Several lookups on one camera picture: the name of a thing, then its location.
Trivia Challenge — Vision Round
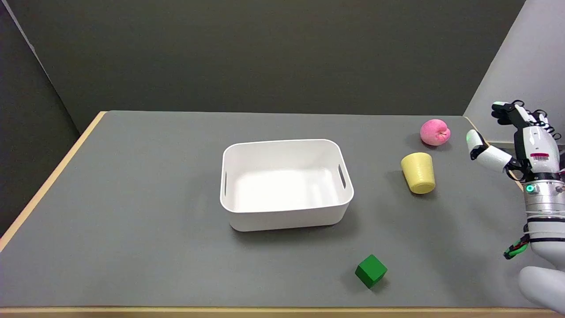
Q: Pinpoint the yellow cup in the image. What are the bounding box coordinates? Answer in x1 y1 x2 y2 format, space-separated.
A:
401 152 436 194

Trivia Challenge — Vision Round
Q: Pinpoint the pink apple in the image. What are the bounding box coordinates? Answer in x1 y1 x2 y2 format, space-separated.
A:
420 119 451 146

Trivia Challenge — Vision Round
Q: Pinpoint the green cube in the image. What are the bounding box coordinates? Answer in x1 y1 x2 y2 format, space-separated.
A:
355 254 388 289

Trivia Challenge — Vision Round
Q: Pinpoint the white plastic bin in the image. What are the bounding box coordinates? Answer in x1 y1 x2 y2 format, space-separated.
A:
220 139 354 232

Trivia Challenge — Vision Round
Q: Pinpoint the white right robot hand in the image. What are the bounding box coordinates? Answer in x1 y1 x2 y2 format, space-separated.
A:
466 101 562 182

